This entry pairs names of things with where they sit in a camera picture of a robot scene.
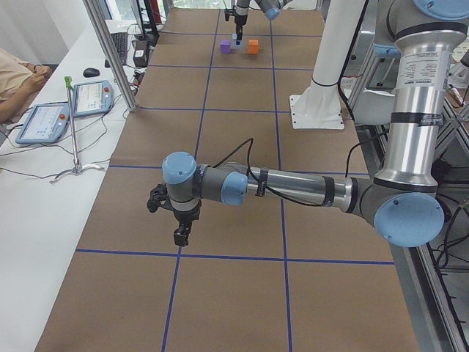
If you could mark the near teach pendant tablet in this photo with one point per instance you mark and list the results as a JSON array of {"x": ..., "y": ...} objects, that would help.
[{"x": 45, "y": 124}]

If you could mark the grey aluminium frame post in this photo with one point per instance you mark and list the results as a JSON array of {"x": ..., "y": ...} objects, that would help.
[{"x": 104, "y": 37}]

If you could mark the teach pendant tablet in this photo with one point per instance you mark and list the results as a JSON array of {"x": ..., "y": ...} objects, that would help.
[
  {"x": 92, "y": 98},
  {"x": 45, "y": 124}
]

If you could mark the orange foam block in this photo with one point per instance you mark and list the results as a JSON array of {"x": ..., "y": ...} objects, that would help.
[{"x": 253, "y": 46}]

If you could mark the person in beige shirt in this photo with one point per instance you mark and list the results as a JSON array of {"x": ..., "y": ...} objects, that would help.
[{"x": 20, "y": 83}]

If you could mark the green handled grabber tool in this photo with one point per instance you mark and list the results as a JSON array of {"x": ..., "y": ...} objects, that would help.
[{"x": 78, "y": 168}]

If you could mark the far teach pendant tablet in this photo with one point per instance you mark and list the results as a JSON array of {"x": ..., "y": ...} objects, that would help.
[{"x": 92, "y": 98}]

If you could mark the white camera mast base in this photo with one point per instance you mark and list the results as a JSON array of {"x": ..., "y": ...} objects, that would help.
[{"x": 318, "y": 107}]

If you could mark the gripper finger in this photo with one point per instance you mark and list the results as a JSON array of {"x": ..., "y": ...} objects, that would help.
[{"x": 181, "y": 234}]

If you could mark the light blue foam block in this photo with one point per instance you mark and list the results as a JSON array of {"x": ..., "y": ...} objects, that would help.
[{"x": 236, "y": 44}]

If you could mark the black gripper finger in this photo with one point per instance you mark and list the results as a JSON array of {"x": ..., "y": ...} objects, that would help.
[{"x": 239, "y": 32}]

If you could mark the black computer mouse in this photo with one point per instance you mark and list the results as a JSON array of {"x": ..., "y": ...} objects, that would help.
[{"x": 91, "y": 72}]

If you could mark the purple foam block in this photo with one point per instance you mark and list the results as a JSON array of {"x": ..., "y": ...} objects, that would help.
[{"x": 225, "y": 46}]

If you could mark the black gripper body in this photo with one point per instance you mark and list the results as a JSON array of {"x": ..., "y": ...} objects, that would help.
[
  {"x": 240, "y": 19},
  {"x": 185, "y": 217}
]

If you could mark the black keyboard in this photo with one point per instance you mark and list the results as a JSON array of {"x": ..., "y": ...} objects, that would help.
[{"x": 120, "y": 41}]

